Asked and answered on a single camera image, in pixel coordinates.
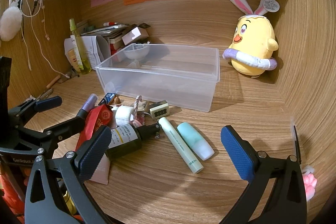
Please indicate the small white cardboard box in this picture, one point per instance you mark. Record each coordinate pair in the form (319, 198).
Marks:
(135, 35)

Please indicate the yellow chick plush toy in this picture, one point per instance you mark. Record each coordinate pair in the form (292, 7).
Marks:
(252, 40)

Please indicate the light green stick tube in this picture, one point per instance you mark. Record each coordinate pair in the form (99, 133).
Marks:
(181, 146)

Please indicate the white bowl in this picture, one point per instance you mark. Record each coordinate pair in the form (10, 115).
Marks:
(136, 52)

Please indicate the clear plastic storage box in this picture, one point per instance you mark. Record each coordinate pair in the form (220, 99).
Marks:
(157, 77)

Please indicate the white block with black dots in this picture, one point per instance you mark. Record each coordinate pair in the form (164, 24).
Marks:
(158, 109)

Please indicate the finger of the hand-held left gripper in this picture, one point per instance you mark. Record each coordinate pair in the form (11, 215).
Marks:
(48, 103)
(65, 127)

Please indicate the teal roll-on bottle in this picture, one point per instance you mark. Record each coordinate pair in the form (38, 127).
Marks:
(195, 140)

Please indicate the purple tube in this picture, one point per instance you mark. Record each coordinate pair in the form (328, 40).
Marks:
(88, 106)

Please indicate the white fluffy pompom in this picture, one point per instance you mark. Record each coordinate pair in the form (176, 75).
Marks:
(10, 23)

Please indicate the red and white marker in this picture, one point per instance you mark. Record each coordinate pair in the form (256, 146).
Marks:
(110, 23)

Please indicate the pink paw toy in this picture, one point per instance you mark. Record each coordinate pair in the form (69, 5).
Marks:
(309, 183)

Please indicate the yellow-green spray bottle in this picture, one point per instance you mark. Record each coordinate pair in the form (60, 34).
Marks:
(82, 56)

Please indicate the person's left forearm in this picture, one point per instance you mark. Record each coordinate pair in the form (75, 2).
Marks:
(9, 187)

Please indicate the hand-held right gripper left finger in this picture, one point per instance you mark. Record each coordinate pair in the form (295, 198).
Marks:
(92, 153)

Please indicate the small red box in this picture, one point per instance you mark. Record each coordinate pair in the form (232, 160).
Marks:
(115, 49)

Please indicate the yellow cream tube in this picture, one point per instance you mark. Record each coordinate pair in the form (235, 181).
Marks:
(74, 60)

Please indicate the stack of books and papers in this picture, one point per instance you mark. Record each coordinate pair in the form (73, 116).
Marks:
(105, 31)

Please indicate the white tape roll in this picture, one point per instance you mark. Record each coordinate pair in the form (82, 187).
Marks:
(124, 115)

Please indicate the dark blue small packet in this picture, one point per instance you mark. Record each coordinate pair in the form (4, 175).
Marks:
(107, 98)

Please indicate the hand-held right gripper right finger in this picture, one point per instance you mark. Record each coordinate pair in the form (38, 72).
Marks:
(237, 153)

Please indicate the dark green dropper bottle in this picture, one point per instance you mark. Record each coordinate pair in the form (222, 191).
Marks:
(126, 138)

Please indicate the white folded paper leaflets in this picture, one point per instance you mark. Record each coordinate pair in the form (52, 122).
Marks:
(95, 50)

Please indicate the red packet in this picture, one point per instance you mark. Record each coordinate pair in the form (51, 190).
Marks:
(92, 121)

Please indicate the metal clippers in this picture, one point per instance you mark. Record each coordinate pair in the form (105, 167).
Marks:
(43, 95)

